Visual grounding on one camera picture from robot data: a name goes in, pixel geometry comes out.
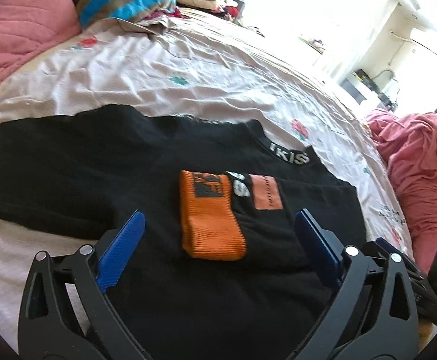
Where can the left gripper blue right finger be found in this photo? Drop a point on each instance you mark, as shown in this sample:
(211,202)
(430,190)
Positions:
(372,312)

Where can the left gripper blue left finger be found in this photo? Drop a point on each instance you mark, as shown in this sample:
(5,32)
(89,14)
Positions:
(65,312)

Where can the black orange IKISS sweater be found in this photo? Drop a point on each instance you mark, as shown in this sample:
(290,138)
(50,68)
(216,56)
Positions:
(219,272)

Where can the pink crumpled blanket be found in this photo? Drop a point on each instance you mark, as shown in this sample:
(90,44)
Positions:
(408,146)

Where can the dark desk with items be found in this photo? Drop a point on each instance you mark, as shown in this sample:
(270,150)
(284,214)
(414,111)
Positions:
(368,94)

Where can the pink floral bed sheet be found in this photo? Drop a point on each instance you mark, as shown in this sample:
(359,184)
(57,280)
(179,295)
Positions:
(203,68)

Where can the pink quilted pillow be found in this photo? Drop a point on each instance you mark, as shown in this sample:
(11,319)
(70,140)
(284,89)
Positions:
(30,27)

